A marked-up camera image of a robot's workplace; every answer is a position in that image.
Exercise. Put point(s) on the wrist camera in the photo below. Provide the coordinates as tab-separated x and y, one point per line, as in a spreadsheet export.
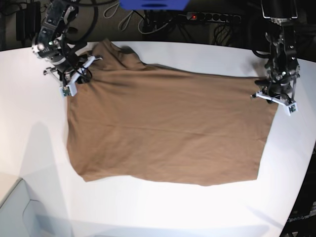
291	108
68	90

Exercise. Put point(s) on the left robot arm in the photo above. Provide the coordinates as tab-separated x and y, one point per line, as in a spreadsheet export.
282	66

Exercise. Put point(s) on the white bin at corner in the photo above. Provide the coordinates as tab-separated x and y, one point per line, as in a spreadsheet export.
22	216

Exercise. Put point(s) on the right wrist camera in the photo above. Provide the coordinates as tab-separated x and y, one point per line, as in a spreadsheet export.
68	90

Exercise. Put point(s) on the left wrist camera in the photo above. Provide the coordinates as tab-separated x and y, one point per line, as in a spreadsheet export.
291	108

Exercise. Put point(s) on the brown t-shirt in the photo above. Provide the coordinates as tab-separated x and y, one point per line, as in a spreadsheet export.
165	125

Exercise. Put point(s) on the blue box overhead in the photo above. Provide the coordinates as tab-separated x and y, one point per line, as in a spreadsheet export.
153	4

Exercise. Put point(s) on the black power strip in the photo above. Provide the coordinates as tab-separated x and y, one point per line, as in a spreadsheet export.
213	17

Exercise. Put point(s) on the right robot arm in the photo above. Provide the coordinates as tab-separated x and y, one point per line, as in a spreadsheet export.
52	45

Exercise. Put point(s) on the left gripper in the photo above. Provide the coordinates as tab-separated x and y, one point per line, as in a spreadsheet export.
280	98

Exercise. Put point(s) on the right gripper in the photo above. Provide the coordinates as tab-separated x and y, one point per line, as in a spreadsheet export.
69	70

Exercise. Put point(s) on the black equipment box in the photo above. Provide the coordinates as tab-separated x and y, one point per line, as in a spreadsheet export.
28	21

